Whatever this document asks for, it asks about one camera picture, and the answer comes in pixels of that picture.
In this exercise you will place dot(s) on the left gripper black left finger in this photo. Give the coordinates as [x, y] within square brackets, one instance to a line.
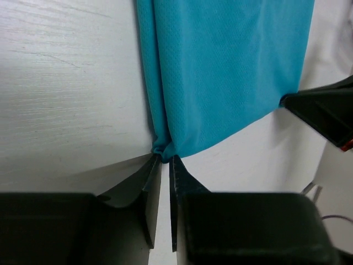
[115, 227]

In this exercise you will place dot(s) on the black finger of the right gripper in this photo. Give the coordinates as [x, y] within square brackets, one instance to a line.
[327, 109]

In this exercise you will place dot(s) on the teal t shirt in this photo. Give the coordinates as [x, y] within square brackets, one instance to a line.
[211, 68]

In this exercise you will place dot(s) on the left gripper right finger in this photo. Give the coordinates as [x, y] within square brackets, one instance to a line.
[244, 228]

